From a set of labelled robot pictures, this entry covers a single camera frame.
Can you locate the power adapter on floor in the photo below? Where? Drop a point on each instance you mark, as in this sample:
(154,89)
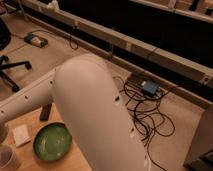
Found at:
(35,40)

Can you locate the black office chair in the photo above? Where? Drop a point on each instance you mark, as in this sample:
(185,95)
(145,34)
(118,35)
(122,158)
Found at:
(5,38)

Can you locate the blue power box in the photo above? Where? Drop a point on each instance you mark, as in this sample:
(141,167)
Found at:
(149,87)

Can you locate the black remote control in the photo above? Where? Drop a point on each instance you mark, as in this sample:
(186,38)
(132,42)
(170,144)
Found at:
(45,112)

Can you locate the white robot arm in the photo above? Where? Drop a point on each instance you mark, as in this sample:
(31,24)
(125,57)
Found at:
(92,109)

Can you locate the white sponge cloth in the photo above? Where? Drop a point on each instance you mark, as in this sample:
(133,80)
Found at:
(21,135)

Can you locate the green ceramic bowl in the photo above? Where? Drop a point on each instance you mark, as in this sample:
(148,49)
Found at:
(52,142)

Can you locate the long metal rail frame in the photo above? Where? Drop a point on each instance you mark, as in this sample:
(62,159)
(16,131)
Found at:
(175,47)

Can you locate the dark cabinet at right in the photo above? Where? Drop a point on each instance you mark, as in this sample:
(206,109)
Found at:
(200,153)

